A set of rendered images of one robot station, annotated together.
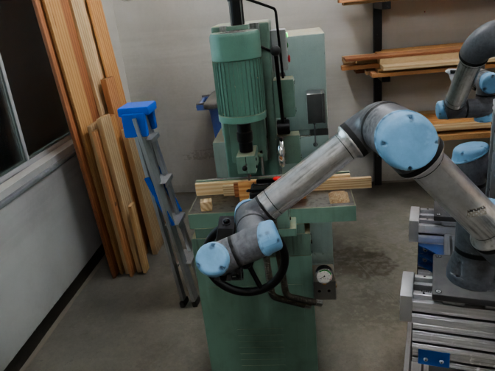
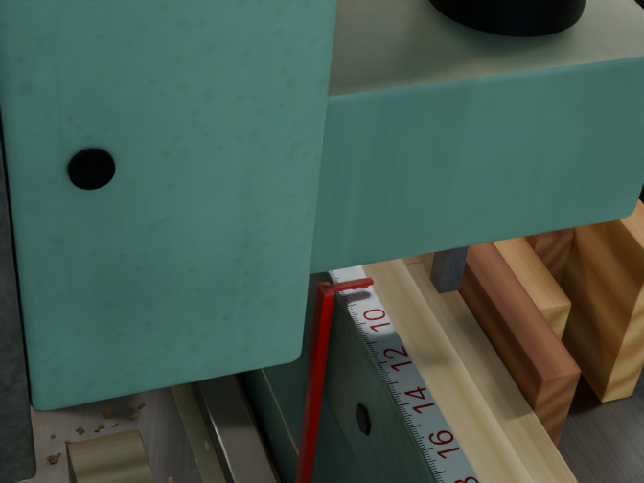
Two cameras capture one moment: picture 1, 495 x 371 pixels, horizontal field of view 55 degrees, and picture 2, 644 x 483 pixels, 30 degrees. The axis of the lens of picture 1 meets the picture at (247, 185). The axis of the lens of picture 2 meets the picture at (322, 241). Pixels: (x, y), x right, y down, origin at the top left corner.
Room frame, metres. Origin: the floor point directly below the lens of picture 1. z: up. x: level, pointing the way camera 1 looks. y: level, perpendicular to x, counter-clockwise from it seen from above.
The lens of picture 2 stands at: (1.95, 0.26, 1.26)
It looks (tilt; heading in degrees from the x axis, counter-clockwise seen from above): 40 degrees down; 239
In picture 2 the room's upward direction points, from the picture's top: 6 degrees clockwise
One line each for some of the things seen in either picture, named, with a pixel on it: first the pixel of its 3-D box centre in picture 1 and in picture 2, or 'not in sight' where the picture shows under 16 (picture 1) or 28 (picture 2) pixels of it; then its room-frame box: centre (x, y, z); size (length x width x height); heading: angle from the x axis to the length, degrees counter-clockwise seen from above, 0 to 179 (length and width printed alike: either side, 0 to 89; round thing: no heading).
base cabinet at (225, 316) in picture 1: (264, 294); not in sight; (1.85, -0.02, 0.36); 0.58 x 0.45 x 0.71; 173
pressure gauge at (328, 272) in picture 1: (324, 275); not in sight; (1.49, -0.24, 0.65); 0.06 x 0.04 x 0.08; 83
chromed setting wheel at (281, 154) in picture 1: (281, 152); not in sight; (1.84, -0.15, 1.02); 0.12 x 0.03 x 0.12; 173
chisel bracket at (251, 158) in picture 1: (248, 160); (423, 122); (1.75, -0.01, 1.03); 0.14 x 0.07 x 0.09; 173
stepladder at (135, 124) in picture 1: (165, 207); not in sight; (2.46, 0.47, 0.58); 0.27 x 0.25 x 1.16; 82
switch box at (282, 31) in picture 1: (279, 49); not in sight; (2.03, -0.19, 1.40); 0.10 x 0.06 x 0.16; 173
